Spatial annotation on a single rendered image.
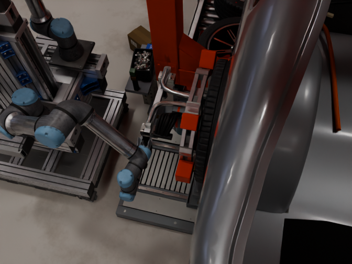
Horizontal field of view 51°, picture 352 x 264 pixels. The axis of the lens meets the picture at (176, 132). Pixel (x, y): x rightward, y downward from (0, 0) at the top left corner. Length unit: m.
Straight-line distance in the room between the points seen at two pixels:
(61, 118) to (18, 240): 1.42
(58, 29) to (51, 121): 0.78
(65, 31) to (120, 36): 1.41
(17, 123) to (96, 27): 2.05
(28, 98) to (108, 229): 1.14
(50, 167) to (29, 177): 0.15
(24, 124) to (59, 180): 0.92
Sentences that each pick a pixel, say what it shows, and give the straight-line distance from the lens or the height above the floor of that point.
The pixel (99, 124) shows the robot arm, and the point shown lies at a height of 1.14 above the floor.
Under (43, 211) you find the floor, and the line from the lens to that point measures 2.86.
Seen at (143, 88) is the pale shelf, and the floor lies 0.45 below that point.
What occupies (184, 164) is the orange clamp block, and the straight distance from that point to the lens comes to 1.82.
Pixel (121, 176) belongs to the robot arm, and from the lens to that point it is 1.69.
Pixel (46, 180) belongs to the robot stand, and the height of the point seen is 0.21.
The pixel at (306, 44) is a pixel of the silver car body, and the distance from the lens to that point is 1.06.
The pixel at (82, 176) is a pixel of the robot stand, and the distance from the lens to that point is 2.61.
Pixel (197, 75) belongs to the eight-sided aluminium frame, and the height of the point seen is 1.12.
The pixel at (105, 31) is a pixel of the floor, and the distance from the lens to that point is 3.68.
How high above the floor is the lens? 2.53
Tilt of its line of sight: 60 degrees down
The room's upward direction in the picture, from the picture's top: 4 degrees counter-clockwise
